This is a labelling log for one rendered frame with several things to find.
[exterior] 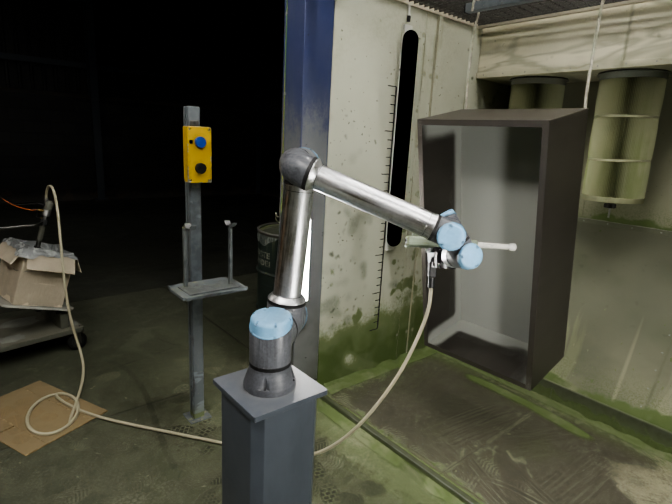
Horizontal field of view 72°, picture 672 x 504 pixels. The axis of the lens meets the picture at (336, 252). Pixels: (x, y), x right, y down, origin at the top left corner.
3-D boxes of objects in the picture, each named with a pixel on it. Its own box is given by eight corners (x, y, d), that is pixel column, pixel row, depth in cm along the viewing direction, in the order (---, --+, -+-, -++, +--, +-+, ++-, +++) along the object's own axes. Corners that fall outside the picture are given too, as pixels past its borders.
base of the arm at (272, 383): (260, 404, 157) (261, 377, 155) (233, 380, 171) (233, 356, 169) (305, 387, 169) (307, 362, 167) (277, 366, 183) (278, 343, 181)
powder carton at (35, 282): (-23, 286, 313) (-8, 229, 313) (46, 292, 347) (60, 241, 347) (3, 307, 280) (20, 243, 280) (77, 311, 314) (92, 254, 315)
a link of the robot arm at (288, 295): (257, 342, 178) (276, 144, 160) (271, 325, 195) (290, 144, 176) (295, 350, 176) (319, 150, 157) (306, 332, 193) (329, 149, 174)
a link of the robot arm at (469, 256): (475, 236, 159) (490, 261, 160) (460, 237, 171) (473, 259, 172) (453, 250, 158) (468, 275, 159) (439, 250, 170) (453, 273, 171)
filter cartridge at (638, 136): (601, 222, 261) (628, 65, 242) (562, 212, 296) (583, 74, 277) (659, 223, 266) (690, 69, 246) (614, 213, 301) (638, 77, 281)
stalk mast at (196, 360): (200, 411, 261) (194, 107, 222) (204, 416, 256) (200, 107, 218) (189, 414, 257) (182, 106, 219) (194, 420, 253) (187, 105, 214)
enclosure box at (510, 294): (460, 319, 275) (461, 109, 231) (564, 356, 233) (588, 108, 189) (424, 344, 254) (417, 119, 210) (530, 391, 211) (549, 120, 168)
